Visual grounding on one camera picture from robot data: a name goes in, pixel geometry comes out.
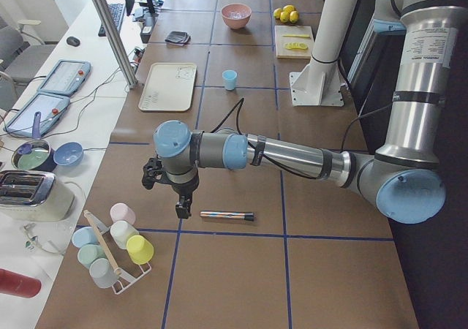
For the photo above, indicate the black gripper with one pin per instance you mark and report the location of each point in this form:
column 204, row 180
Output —
column 183, row 189

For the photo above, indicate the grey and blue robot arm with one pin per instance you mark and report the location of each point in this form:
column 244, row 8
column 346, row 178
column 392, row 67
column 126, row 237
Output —
column 400, row 178

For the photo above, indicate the yellow cup on rack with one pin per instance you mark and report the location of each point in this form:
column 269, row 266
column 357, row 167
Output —
column 140, row 250

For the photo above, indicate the pink cup on rack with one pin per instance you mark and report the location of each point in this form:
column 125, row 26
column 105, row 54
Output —
column 122, row 212

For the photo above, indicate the white cup on rack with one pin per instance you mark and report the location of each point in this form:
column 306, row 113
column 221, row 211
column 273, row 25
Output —
column 121, row 231

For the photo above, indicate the grey cup on rack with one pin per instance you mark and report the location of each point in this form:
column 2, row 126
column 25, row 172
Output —
column 102, row 273

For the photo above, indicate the light blue cup on rack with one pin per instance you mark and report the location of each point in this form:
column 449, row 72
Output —
column 84, row 236

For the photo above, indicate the green cup on rack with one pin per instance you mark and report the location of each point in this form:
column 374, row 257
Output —
column 88, row 253

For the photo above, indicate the pile of clear ice cubes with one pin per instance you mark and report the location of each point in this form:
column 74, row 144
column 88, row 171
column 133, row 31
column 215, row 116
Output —
column 236, row 14

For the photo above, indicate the steel muddler with black tip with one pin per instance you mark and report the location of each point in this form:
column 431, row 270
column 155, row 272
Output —
column 250, row 217

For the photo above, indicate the cream bear tray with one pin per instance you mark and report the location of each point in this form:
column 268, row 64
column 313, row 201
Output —
column 168, row 87

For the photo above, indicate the blue bowl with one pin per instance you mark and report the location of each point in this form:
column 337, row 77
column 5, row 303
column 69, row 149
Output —
column 69, row 154

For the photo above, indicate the cream toaster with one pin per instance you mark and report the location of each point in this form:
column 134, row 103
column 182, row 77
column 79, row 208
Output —
column 34, row 196

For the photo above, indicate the blue saucepan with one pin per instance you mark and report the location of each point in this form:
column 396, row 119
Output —
column 36, row 154

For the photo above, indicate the teach pendant tablet near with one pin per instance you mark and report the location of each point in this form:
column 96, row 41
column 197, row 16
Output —
column 52, row 108

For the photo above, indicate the teach pendant tablet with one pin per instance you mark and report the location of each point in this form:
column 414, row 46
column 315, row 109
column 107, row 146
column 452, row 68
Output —
column 66, row 77
column 52, row 108

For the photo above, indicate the grey folded cloth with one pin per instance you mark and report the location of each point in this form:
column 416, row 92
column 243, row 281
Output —
column 177, row 38

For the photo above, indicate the teach pendant tablet far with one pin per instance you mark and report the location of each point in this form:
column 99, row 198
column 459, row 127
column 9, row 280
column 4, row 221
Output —
column 66, row 77

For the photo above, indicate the red bottle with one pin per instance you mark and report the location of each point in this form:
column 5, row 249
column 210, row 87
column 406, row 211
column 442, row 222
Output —
column 16, row 284

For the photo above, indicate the lemon slices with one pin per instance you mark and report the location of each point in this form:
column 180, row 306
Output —
column 296, row 46

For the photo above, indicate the wooden cutting board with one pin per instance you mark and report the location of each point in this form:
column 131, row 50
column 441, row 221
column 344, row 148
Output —
column 293, row 41

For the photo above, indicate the pink bowl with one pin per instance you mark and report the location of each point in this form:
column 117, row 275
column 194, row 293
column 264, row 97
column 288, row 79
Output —
column 236, row 24

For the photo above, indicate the black computer mouse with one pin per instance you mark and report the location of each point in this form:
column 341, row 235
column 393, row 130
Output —
column 73, row 41

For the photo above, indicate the yellow plastic knife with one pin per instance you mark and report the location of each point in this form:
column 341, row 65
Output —
column 303, row 36

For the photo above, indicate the black keyboard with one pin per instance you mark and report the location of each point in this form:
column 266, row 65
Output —
column 117, row 12

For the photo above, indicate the grey office chair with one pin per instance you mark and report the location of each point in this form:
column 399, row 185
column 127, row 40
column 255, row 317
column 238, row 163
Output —
column 22, row 55

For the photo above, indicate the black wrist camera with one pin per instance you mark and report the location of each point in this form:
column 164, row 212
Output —
column 153, row 173

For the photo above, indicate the white wire cup rack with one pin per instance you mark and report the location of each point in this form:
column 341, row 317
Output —
column 125, row 279

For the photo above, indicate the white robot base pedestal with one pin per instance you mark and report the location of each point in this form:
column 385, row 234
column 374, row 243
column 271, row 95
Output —
column 318, row 84

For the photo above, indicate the aluminium frame post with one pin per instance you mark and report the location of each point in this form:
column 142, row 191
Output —
column 115, row 42

